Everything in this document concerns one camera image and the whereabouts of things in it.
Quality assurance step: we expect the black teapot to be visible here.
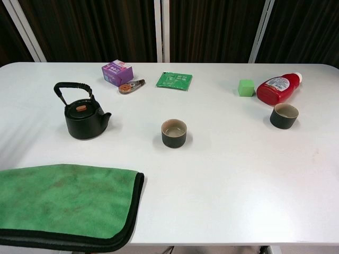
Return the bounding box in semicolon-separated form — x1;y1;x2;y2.
53;81;112;140

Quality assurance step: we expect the black pleated curtain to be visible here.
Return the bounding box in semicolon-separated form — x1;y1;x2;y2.
168;0;265;64
255;0;339;70
0;0;35;67
18;0;161;64

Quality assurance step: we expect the green circuit board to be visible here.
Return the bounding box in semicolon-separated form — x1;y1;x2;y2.
155;71;193;92

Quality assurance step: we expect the green cloth black trim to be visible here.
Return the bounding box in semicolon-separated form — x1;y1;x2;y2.
0;163;145;253

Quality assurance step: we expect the purple cardboard box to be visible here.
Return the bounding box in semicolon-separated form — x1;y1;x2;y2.
101;60;133;87

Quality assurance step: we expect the orange correction tape dispenser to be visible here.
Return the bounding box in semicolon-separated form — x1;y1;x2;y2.
118;78;146;95

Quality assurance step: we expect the white frame post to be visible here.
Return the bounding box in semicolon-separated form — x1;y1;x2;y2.
153;0;171;64
248;0;275;64
4;0;47;63

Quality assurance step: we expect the red ketchup bottle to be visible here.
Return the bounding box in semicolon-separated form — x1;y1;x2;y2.
256;71;304;106

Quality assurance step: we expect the green cube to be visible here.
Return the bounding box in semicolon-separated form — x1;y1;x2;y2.
238;79;255;97

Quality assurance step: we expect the brown cup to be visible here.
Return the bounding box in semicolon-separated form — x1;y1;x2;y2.
160;119;188;148
270;103;300;130

